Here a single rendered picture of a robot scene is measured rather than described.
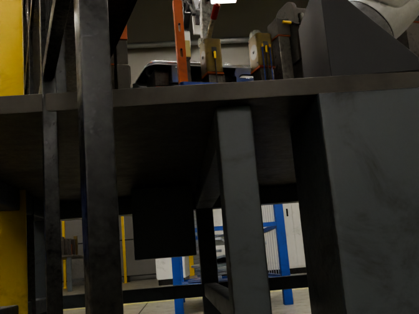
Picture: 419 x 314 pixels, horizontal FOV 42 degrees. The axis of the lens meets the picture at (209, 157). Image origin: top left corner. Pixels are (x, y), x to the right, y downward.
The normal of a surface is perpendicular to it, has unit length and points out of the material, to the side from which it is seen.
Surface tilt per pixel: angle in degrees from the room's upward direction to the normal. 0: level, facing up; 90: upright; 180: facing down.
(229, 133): 90
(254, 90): 90
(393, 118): 90
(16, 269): 90
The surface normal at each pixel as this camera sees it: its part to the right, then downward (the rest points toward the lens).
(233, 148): 0.06, -0.20
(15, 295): 0.34, -0.21
